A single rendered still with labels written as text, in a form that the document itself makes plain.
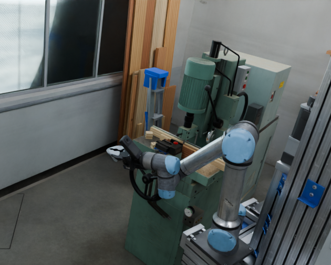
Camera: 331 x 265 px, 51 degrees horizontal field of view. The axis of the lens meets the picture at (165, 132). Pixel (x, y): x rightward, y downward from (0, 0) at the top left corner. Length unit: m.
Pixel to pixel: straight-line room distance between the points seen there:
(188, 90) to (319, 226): 1.04
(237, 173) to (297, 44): 3.04
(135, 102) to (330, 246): 2.56
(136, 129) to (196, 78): 1.77
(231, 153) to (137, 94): 2.38
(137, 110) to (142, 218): 1.43
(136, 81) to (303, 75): 1.89
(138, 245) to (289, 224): 1.34
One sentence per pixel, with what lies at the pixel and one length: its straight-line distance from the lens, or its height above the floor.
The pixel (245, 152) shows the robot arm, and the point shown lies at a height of 1.40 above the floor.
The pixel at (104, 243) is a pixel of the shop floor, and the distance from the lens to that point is 2.85.
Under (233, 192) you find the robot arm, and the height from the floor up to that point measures 1.21.
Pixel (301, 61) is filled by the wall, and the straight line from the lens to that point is 4.28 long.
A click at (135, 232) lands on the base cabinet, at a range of 2.66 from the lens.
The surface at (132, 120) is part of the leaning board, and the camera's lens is 3.69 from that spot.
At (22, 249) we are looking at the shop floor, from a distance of 2.81.
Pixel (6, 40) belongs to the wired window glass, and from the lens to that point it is 2.87.
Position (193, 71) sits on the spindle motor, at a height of 1.45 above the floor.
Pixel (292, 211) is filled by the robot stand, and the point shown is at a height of 1.11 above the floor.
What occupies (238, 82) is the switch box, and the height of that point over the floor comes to 1.39.
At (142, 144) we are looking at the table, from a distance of 2.31.
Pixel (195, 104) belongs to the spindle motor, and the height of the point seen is 1.26.
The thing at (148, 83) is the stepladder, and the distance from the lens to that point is 3.10.
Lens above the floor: 1.92
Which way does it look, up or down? 24 degrees down
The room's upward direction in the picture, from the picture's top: 11 degrees clockwise
